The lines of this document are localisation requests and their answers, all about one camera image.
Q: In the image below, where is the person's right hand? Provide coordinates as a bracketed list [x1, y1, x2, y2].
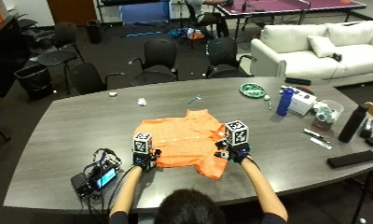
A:
[214, 140, 251, 165]

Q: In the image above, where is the black recording device with screen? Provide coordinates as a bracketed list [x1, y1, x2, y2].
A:
[69, 147, 124, 198]

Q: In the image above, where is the white cardboard box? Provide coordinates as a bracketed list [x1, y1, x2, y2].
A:
[287, 91, 318, 117]

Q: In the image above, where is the orange button shirt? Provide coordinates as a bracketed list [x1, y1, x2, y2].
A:
[133, 108, 230, 181]

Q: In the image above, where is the black wide trash bin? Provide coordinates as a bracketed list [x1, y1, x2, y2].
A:
[12, 63, 56, 101]

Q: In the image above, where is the black remote bar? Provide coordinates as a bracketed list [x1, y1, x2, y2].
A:
[283, 77, 313, 87]

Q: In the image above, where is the black narrow trash bin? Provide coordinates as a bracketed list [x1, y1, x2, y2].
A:
[84, 19, 105, 45]

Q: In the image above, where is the black tall bottle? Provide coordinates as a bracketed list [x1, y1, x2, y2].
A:
[338, 105, 368, 144]

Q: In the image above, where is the purple table tennis table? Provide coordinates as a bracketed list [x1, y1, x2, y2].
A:
[214, 0, 367, 23]

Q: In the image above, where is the black marker pen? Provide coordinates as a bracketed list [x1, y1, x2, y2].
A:
[301, 128, 326, 140]

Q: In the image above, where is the black side cabinet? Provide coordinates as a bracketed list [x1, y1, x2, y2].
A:
[0, 14, 31, 98]

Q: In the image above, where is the person's left hand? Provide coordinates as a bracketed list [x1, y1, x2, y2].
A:
[132, 148, 162, 172]

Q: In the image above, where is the small white cushion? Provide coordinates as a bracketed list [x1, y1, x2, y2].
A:
[306, 35, 338, 59]

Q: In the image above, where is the white marker cube on glove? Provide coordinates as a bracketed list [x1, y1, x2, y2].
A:
[132, 132, 154, 154]
[224, 119, 250, 147]

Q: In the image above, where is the blue handled tool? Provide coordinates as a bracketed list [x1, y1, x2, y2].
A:
[186, 94, 204, 105]

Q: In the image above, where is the white marker cube on left glove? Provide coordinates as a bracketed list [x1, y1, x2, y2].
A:
[132, 132, 154, 154]

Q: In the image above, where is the white sofa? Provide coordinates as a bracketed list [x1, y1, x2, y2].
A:
[250, 20, 373, 88]

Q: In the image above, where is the colourful pile of items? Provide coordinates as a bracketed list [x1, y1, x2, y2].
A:
[166, 26, 206, 42]

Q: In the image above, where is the large white cushion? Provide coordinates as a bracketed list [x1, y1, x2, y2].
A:
[325, 20, 373, 48]

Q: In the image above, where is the white marker cube on right glove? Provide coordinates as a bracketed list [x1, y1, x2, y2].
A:
[224, 119, 250, 147]

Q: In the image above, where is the the person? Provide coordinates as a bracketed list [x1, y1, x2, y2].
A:
[108, 189, 289, 224]

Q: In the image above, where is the long black flat case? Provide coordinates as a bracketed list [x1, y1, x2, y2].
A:
[326, 149, 373, 170]

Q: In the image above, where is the white flat strip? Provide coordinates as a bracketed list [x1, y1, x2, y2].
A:
[309, 136, 334, 151]

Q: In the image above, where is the green patterned plate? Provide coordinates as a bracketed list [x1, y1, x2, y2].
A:
[238, 82, 267, 99]

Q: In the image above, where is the blue water bottle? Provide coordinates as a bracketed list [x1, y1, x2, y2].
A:
[275, 88, 295, 118]

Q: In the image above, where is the brown wooden door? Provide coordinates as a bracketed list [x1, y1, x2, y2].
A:
[45, 0, 100, 28]

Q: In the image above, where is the clear plastic container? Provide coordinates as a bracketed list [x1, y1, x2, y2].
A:
[310, 99, 345, 132]

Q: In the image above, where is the blue panel board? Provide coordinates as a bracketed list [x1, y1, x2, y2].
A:
[118, 1, 174, 25]

